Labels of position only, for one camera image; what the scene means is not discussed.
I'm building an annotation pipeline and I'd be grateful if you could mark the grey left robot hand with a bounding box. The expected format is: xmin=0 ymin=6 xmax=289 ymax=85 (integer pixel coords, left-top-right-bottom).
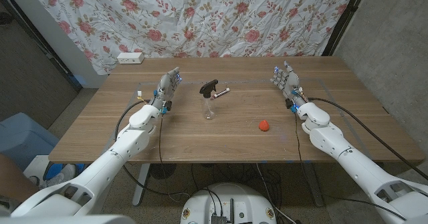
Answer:
xmin=149 ymin=66 xmax=183 ymax=114

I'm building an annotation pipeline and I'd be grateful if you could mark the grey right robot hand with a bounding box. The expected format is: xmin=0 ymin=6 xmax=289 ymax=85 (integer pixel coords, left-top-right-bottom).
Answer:
xmin=270 ymin=60 xmax=310 ymax=114

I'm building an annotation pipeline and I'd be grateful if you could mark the clear plastic spray bottle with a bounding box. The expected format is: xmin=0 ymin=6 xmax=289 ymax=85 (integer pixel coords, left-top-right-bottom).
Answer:
xmin=201 ymin=93 xmax=217 ymax=120

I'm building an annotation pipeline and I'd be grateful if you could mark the white power strip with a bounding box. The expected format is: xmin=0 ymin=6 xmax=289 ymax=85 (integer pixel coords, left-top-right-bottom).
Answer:
xmin=116 ymin=51 xmax=145 ymax=65

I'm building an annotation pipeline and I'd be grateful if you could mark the white and maroon marker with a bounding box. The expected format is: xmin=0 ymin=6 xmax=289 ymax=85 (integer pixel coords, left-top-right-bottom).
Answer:
xmin=210 ymin=87 xmax=231 ymax=100

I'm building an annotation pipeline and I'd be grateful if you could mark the floral print backdrop cloth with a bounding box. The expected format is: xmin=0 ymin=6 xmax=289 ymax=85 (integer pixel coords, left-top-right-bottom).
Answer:
xmin=25 ymin=0 xmax=358 ymax=76

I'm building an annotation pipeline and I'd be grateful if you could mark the black round disc under table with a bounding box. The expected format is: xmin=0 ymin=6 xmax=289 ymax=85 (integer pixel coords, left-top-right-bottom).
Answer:
xmin=149 ymin=163 xmax=177 ymax=180

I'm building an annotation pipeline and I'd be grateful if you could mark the white table leg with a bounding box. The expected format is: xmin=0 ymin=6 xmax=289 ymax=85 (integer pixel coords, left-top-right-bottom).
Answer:
xmin=132 ymin=162 xmax=151 ymax=207

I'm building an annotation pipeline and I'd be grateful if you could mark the grey table leg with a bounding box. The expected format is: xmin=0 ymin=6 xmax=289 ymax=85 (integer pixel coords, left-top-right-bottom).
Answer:
xmin=302 ymin=162 xmax=326 ymax=207

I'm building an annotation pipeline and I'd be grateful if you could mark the white robot torso base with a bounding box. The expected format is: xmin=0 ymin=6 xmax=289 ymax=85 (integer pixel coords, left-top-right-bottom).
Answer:
xmin=179 ymin=183 xmax=278 ymax=224

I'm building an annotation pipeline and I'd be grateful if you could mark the grey sneaker shoe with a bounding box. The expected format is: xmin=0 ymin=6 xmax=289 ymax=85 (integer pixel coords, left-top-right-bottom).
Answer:
xmin=38 ymin=163 xmax=78 ymax=190

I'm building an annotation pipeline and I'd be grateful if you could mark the blue and black foot pedal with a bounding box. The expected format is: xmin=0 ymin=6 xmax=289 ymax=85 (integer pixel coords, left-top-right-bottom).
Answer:
xmin=43 ymin=162 xmax=86 ymax=182

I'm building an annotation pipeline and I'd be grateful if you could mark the white floor board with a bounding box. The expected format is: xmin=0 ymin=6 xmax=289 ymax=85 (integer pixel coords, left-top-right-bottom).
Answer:
xmin=22 ymin=154 xmax=51 ymax=185

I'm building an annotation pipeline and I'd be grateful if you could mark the blue plastic bin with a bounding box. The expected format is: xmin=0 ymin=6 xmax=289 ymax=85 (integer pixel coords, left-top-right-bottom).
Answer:
xmin=0 ymin=112 xmax=60 ymax=171

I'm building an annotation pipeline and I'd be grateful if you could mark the white robot chest cover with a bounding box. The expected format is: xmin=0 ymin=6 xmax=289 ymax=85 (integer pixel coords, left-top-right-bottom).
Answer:
xmin=0 ymin=214 xmax=136 ymax=224

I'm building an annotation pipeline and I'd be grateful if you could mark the person's bare leg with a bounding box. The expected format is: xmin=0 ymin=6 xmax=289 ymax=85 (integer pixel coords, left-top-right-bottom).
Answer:
xmin=0 ymin=152 xmax=40 ymax=203

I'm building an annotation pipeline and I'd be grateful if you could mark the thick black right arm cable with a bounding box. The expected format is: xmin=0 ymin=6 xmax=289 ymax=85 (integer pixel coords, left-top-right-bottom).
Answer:
xmin=307 ymin=97 xmax=428 ymax=181

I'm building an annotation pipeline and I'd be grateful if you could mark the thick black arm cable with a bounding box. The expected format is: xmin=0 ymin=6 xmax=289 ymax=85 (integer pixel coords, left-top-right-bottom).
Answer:
xmin=114 ymin=99 xmax=191 ymax=198
xmin=307 ymin=97 xmax=428 ymax=181

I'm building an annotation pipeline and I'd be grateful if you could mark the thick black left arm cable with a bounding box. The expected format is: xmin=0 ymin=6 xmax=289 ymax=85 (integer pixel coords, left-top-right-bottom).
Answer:
xmin=114 ymin=99 xmax=191 ymax=198

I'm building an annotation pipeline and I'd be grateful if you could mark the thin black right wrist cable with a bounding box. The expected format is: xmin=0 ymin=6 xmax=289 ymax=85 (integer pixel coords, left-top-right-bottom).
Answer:
xmin=293 ymin=112 xmax=407 ymax=221

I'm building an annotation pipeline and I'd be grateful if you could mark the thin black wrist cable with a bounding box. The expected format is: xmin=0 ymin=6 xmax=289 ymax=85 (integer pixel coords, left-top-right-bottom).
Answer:
xmin=293 ymin=112 xmax=407 ymax=221
xmin=157 ymin=112 xmax=183 ymax=201

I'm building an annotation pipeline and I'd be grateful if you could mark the thin black left wrist cable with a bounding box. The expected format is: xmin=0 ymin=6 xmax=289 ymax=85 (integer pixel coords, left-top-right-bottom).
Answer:
xmin=157 ymin=112 xmax=183 ymax=201

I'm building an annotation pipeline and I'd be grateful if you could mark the white floor cable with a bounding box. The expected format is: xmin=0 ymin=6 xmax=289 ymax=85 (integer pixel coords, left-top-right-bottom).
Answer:
xmin=255 ymin=163 xmax=297 ymax=224

